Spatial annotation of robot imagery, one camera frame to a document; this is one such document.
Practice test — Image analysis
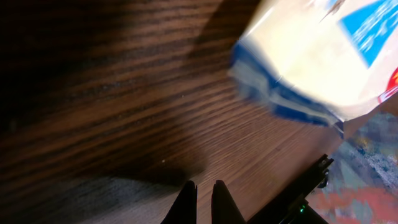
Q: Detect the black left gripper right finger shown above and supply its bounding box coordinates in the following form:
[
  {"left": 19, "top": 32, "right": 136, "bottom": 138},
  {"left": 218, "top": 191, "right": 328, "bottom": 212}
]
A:
[{"left": 211, "top": 180, "right": 246, "bottom": 224}]

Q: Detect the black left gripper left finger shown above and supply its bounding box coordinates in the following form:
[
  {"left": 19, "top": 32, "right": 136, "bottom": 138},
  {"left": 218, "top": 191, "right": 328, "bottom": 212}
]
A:
[{"left": 161, "top": 180, "right": 198, "bottom": 224}]

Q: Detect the red purple pad pack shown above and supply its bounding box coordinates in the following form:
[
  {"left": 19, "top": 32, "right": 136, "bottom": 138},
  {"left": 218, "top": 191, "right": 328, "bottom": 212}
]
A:
[{"left": 306, "top": 112, "right": 398, "bottom": 224}]

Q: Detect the yellow snack bag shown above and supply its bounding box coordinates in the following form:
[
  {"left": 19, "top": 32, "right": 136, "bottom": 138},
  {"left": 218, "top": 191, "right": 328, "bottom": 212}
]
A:
[{"left": 230, "top": 0, "right": 397, "bottom": 127}]

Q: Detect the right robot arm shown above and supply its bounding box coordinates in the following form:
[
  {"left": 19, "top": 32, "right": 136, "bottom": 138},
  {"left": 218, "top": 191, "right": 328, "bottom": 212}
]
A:
[{"left": 247, "top": 154, "right": 333, "bottom": 224}]

